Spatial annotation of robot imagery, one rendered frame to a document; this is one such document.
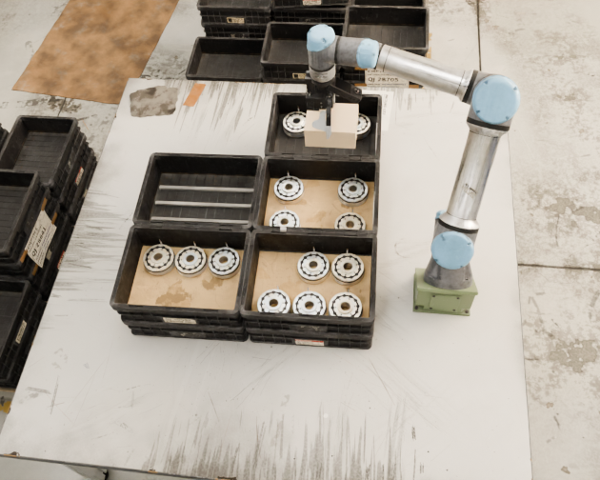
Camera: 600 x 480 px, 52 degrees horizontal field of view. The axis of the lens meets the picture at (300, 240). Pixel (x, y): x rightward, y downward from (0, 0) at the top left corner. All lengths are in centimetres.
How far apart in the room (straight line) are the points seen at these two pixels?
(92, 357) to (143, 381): 20
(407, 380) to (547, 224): 146
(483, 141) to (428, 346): 69
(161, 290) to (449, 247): 91
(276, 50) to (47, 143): 123
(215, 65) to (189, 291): 174
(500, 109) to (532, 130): 188
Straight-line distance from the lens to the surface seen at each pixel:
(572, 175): 344
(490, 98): 170
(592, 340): 299
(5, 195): 297
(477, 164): 174
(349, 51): 175
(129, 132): 267
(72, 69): 416
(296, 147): 230
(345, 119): 198
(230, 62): 349
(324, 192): 217
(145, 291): 207
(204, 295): 201
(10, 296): 296
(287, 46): 337
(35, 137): 330
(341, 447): 194
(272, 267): 202
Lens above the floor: 259
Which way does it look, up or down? 58 degrees down
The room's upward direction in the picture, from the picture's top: 7 degrees counter-clockwise
